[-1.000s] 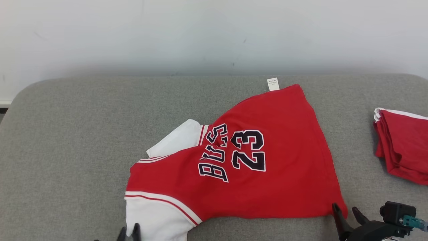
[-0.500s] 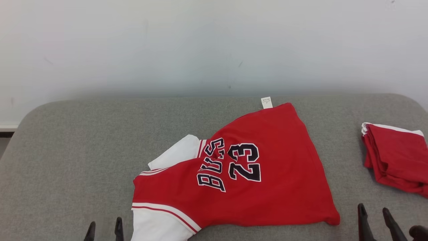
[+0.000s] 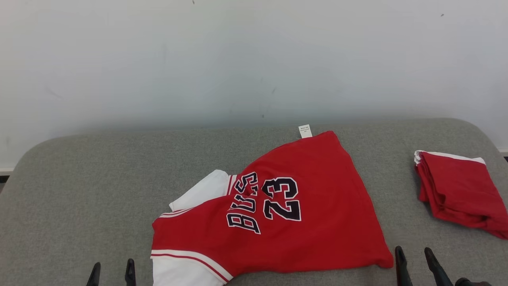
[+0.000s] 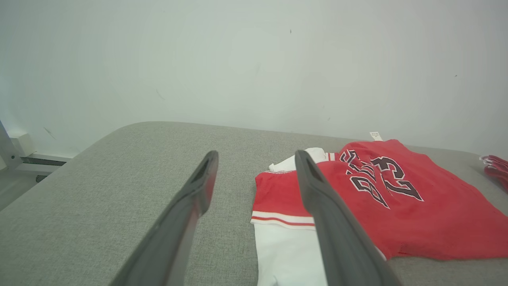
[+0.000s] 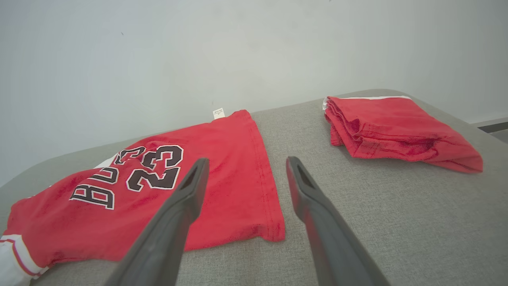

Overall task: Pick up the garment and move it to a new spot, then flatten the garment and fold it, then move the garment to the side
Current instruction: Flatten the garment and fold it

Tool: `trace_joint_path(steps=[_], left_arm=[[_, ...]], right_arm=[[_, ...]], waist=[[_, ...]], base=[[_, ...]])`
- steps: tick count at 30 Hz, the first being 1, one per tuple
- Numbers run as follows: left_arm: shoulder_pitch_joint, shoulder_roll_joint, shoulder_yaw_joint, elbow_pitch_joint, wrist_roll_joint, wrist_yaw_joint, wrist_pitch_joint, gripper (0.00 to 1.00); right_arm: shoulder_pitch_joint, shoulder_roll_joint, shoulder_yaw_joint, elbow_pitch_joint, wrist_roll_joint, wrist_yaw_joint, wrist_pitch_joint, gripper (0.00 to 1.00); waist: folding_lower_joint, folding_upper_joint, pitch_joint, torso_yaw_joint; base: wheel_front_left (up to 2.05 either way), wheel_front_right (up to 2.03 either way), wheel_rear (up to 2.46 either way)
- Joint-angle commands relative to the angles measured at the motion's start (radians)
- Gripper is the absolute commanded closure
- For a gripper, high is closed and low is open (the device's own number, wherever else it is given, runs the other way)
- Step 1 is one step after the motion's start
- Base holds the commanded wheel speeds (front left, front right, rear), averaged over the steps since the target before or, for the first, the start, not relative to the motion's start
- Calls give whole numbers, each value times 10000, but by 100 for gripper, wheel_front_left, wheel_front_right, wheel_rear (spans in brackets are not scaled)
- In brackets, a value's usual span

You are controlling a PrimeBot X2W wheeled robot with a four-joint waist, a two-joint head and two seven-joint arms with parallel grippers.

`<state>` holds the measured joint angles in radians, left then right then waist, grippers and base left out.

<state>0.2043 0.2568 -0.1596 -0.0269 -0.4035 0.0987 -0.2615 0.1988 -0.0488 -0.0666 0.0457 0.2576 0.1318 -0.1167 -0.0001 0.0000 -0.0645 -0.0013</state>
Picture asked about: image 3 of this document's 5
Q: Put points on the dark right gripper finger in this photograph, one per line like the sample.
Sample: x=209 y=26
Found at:
x=402 y=272
x=438 y=274

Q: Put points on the red basketball jersey number 23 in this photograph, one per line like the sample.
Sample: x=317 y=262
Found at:
x=325 y=206

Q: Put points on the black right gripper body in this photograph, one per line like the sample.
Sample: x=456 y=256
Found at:
x=470 y=283

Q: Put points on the grey fabric sofa seat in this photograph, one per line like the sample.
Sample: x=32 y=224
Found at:
x=99 y=190

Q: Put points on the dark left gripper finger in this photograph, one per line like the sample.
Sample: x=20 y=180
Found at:
x=130 y=276
x=94 y=278

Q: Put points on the red shorts with white trim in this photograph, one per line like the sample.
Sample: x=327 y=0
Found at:
x=460 y=190

